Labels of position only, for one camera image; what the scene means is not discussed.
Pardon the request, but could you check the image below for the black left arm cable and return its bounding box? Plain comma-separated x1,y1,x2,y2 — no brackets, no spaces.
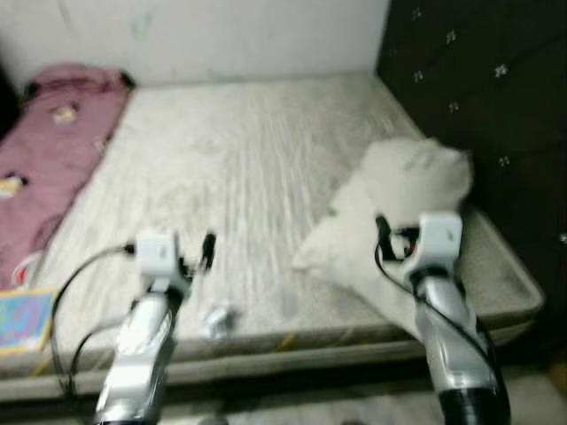
49,243,138,401

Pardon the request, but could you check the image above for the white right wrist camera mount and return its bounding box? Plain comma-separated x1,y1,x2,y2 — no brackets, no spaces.
415,211,464,275

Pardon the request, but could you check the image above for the dark tufted headboard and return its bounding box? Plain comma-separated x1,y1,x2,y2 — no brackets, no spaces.
376,0,567,355

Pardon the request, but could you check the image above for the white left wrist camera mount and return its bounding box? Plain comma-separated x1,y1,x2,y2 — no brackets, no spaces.
133,230,191,284

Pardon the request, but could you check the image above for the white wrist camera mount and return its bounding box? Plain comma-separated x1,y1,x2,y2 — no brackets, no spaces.
415,211,464,275
133,230,191,284

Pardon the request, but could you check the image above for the crumpled white paper ball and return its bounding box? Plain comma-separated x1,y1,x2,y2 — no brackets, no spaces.
202,301,239,343

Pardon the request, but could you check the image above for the white pillow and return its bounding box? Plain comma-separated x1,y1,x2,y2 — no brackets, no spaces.
291,137,476,339

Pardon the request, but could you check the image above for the grey patterned mattress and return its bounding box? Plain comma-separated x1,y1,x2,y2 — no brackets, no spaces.
0,71,547,405

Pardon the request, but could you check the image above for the purple cartoon print blanket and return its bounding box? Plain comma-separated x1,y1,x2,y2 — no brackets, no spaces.
0,62,136,290

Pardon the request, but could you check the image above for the blue yellow-edged children's book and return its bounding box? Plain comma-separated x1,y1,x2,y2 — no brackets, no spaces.
0,287,59,357

